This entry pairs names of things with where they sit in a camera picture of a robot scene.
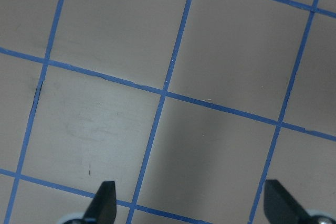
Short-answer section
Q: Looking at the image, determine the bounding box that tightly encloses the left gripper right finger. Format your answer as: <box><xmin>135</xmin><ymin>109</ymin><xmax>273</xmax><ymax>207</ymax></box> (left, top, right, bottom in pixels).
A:
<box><xmin>264</xmin><ymin>179</ymin><xmax>310</xmax><ymax>224</ymax></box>

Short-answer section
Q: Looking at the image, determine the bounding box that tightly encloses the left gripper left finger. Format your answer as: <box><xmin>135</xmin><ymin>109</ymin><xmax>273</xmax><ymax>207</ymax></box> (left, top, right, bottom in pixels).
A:
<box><xmin>82</xmin><ymin>181</ymin><xmax>117</xmax><ymax>224</ymax></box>

